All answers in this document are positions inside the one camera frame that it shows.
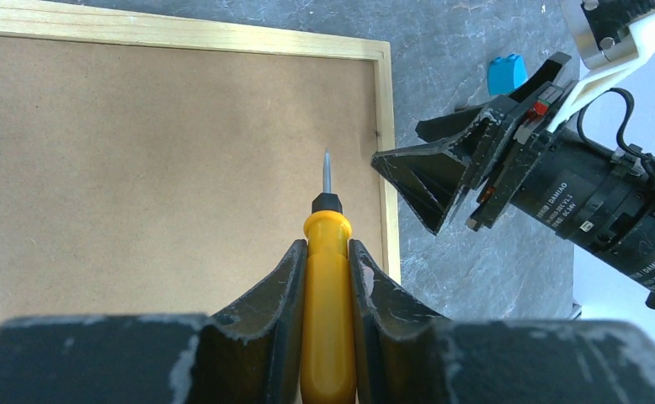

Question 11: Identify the wooden picture frame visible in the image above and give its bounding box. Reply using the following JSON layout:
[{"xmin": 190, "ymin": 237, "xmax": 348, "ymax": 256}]
[{"xmin": 0, "ymin": 1, "xmax": 401, "ymax": 323}]

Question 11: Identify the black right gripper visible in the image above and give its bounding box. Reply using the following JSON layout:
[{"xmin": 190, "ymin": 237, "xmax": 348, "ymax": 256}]
[{"xmin": 370, "ymin": 52, "xmax": 574, "ymax": 235}]

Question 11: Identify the blue toy brick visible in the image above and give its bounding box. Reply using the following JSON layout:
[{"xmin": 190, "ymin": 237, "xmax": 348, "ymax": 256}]
[{"xmin": 487, "ymin": 54, "xmax": 529, "ymax": 96}]

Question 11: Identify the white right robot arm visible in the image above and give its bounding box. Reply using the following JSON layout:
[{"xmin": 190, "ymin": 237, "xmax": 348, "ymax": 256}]
[{"xmin": 371, "ymin": 52, "xmax": 655, "ymax": 310}]

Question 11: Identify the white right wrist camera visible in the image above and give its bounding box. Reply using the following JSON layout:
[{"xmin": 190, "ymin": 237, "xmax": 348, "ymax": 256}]
[{"xmin": 547, "ymin": 0, "xmax": 655, "ymax": 132}]

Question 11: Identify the yellow handled screwdriver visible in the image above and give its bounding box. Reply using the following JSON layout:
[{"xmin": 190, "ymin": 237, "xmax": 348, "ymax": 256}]
[{"xmin": 300, "ymin": 150, "xmax": 357, "ymax": 403}]

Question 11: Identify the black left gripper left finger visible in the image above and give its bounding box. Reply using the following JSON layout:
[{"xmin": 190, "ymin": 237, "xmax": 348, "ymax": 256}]
[{"xmin": 0, "ymin": 240, "xmax": 307, "ymax": 403}]

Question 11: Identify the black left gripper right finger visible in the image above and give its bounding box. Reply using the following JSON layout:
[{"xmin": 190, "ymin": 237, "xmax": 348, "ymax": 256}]
[{"xmin": 349, "ymin": 240, "xmax": 655, "ymax": 403}]

